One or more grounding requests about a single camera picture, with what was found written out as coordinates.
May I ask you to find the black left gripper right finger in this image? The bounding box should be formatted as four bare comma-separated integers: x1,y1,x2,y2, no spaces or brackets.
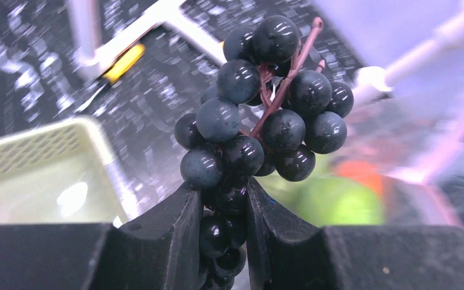
247,179,464,289

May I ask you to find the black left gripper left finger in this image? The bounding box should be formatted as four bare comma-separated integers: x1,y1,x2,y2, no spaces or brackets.
0,185,203,289

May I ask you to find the green apple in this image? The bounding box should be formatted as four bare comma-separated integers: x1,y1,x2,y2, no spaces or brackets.
295,177,385,227

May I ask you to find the dark grape bunch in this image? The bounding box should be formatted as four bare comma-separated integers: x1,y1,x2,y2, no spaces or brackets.
173,14,355,290

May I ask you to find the clear zip top bag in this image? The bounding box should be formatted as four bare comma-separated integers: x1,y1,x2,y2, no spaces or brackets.
259,97,464,225

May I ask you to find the pale green plastic basket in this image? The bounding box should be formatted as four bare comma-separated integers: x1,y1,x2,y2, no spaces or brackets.
0,117,140,227

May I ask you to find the yellow handled screwdriver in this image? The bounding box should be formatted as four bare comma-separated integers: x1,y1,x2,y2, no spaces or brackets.
74,43,146,114

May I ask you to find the white pvc pipe frame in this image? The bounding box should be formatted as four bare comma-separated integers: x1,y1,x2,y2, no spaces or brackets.
66,1,464,105

